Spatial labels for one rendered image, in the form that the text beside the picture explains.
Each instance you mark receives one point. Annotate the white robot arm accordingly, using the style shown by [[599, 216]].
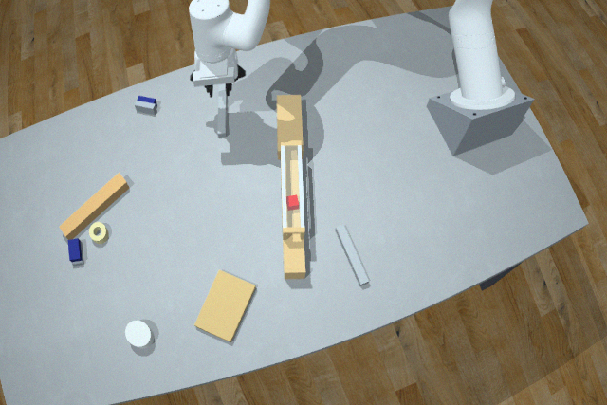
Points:
[[217, 29]]

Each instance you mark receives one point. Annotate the dark blue block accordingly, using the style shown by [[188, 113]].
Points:
[[146, 105], [75, 248]]

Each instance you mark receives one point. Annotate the tan wooden batten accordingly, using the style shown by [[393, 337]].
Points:
[[94, 206]]

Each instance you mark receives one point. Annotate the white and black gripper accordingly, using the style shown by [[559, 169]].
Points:
[[232, 62]]

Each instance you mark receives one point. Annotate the cream roll of tape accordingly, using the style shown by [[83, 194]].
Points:
[[104, 233]]

